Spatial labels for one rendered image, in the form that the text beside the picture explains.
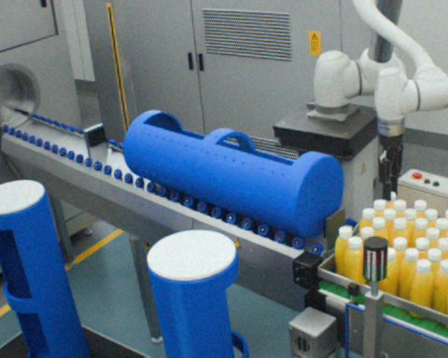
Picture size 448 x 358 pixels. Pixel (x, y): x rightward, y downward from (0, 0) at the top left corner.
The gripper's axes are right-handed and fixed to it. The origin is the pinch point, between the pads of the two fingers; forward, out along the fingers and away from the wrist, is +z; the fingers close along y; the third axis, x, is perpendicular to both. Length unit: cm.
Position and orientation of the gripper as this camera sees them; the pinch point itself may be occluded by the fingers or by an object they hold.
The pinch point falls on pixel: (390, 188)
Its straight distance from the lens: 217.8
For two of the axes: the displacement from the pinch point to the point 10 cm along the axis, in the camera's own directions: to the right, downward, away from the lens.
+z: 0.7, 9.0, 4.3
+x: 7.6, 2.3, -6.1
